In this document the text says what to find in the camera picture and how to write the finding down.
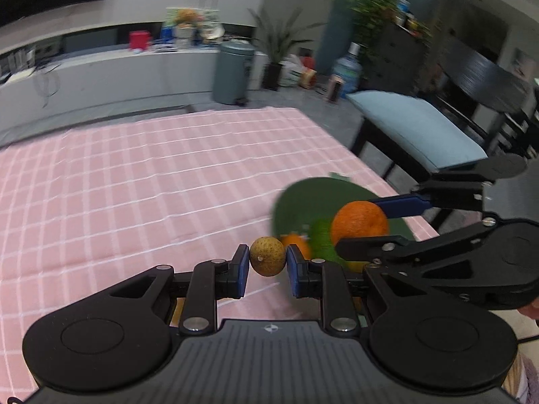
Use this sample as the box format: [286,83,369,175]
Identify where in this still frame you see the orange snack bag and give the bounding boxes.
[299,56,319,90]

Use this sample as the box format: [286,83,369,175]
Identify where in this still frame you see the dark cabinet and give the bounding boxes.
[370,21,431,94]

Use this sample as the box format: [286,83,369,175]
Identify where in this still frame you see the small white appliance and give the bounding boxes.
[327,76,344,103]

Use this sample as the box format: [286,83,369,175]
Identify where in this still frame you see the black cable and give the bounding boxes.
[35,66,60,109]

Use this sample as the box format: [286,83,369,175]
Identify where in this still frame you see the blue water jug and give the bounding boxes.
[332,42,363,98]

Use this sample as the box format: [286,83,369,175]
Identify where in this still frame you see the light blue seat cushion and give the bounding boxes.
[346,90,490,170]

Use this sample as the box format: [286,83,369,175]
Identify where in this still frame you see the black chair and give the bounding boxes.
[351,37,539,229]

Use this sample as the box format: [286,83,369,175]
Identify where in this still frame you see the green printed board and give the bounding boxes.
[164,7,222,31]

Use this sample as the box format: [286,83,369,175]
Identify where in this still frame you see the small white fan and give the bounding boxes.
[199,23,224,45]

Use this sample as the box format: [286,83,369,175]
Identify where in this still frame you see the orange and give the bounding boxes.
[280,232,313,260]
[330,200,390,250]

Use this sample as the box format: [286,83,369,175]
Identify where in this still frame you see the white long media console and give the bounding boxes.
[0,45,271,146]

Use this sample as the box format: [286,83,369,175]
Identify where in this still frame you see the green colander bowl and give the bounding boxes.
[272,171,416,271]

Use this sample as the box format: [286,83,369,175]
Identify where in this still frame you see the red box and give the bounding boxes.
[129,30,153,52]

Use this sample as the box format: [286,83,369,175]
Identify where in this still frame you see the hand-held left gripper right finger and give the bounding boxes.
[286,245,422,336]

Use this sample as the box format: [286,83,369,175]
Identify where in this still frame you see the person's striped clothing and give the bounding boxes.
[502,350,539,404]

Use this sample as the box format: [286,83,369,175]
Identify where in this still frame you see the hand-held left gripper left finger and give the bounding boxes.
[107,244,250,336]

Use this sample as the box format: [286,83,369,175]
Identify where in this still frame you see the white plastic bag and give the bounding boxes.
[280,54,306,88]

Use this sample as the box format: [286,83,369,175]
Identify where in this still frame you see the potted plant with black pot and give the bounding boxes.
[248,6,326,92]

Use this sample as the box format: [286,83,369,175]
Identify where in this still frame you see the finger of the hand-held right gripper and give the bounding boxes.
[372,167,486,220]
[336,218,507,271]

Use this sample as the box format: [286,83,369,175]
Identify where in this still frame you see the leafy green plant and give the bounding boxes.
[349,0,431,43]

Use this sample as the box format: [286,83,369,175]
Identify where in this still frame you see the brown teddy bear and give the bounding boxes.
[174,8,199,26]

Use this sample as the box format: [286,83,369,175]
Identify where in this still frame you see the large yellow-green pomelo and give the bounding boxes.
[309,217,372,274]

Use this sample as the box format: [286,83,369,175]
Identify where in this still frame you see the small brown round fruit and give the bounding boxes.
[250,236,287,277]

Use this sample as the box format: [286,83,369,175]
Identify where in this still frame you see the pink checked tablecloth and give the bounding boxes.
[0,107,439,391]

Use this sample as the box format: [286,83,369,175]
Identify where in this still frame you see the grey-blue trash bin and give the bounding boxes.
[212,40,257,106]

